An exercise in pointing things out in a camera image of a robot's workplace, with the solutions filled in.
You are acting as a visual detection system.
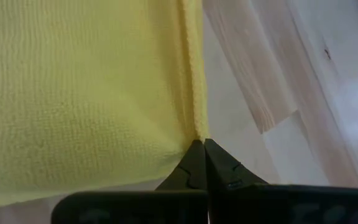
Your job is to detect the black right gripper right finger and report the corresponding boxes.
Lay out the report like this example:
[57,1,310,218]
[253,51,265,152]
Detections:
[204,138,358,224]

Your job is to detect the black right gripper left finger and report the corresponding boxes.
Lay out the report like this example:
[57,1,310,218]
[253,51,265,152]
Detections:
[50,139,209,224]

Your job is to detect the yellow microfiber towel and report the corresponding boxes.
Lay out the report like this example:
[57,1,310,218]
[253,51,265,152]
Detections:
[0,0,210,213]

